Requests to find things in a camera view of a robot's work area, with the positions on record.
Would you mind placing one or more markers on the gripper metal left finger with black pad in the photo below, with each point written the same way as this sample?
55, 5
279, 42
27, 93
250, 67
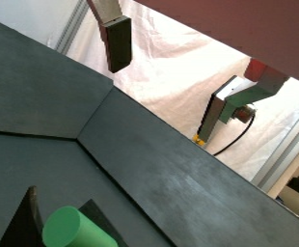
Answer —
115, 32

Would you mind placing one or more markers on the black curved holder block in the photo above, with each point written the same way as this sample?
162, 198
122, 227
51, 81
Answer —
24, 229

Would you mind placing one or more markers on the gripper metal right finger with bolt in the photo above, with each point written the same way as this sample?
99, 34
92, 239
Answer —
230, 102

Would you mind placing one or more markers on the white cloth backdrop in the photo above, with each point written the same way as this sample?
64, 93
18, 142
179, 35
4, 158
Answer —
179, 66

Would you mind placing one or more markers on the aluminium frame profile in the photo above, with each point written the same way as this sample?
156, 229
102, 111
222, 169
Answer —
279, 160

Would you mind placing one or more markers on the green cylinder peg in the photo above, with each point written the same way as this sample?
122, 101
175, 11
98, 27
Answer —
70, 229

